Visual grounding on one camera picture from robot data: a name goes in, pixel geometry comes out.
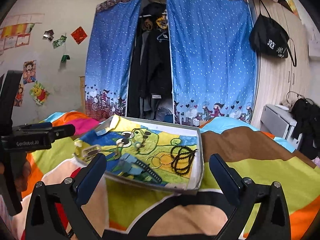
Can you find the grey claw hair clip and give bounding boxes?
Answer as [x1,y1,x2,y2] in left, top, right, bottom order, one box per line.
[81,145,101,162]

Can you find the black bead necklace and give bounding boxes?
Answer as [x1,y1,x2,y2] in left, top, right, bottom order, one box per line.
[170,144,199,176]

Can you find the thin gold hoop rings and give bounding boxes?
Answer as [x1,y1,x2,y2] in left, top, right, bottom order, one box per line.
[146,153,175,170]

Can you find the striped bangle bundle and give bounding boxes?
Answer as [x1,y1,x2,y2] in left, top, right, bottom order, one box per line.
[115,138,131,159]

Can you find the person's left hand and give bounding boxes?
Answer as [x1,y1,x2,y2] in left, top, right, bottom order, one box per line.
[15,160,31,192]

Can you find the cartoon couple poster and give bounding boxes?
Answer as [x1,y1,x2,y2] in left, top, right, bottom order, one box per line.
[14,83,24,107]

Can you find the winnie the pooh poster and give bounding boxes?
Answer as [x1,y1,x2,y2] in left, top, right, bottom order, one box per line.
[29,81,49,106]

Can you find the anime character poster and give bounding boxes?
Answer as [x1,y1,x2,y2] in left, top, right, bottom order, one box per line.
[23,60,36,85]

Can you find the colourful cartoon bed sheet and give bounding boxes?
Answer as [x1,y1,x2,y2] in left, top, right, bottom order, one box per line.
[0,110,320,240]

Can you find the white small cabinet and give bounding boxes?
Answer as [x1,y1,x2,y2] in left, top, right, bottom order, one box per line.
[260,104,302,150]

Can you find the black clothes pile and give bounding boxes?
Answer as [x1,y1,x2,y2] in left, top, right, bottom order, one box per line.
[291,98,320,160]

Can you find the red diamond paper decoration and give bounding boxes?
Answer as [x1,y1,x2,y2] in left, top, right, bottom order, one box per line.
[71,26,88,44]

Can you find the grey shallow tray box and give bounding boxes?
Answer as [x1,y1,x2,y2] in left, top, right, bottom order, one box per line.
[73,114,205,196]

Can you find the blue dotted wardrobe curtain left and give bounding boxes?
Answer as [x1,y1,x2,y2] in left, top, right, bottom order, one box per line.
[85,0,142,121]

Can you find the blue dotted wardrobe curtain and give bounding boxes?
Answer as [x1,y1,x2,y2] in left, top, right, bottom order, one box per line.
[85,0,142,121]
[167,0,257,126]

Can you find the dark hanging clothes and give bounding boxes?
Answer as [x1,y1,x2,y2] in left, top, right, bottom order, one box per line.
[127,2,173,121]

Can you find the beige wooden wardrobe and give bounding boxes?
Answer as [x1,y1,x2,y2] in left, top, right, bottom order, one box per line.
[251,0,311,129]

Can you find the blue dotted wardrobe curtain right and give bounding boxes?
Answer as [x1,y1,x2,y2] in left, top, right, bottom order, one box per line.
[167,0,257,126]

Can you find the black tote bag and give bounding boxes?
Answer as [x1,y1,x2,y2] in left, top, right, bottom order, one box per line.
[249,0,297,67]

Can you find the green hanging wall ornament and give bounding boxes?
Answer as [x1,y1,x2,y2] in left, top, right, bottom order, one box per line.
[60,33,70,63]

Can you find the green wall sticker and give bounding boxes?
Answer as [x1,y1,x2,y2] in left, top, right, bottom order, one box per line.
[52,35,67,49]

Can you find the wall certificates row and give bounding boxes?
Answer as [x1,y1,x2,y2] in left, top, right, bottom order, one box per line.
[1,14,44,55]

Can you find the silver wall sticker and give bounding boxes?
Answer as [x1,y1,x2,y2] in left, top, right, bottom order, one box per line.
[43,29,54,42]

